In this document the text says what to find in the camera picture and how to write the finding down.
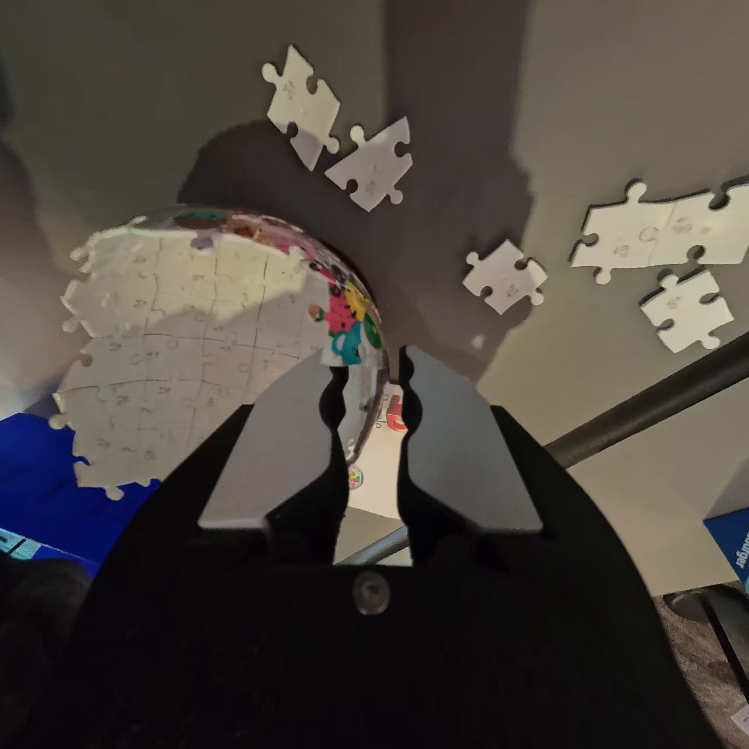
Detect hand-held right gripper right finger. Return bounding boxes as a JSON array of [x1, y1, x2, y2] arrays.
[[398, 345, 545, 565]]

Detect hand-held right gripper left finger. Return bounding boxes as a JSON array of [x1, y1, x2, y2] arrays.
[[197, 349, 351, 565]]

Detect colourful puzzle ball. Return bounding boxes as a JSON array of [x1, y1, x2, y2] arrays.
[[48, 204, 391, 502]]

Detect puzzle instruction sheet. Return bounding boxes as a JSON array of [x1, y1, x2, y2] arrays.
[[345, 383, 410, 520]]

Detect white puzzle piece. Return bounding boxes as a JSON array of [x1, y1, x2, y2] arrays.
[[461, 238, 549, 316], [638, 267, 736, 354], [324, 115, 414, 213], [261, 44, 342, 172]]

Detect colourful puzzle box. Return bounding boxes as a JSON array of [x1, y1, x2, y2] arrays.
[[702, 506, 749, 595]]

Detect strip of joined puzzle pieces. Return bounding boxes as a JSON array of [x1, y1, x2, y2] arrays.
[[568, 179, 749, 286]]

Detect blue plastic bin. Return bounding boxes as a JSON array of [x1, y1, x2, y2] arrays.
[[0, 411, 163, 570]]

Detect black office chair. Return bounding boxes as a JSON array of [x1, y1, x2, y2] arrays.
[[666, 584, 749, 694]]

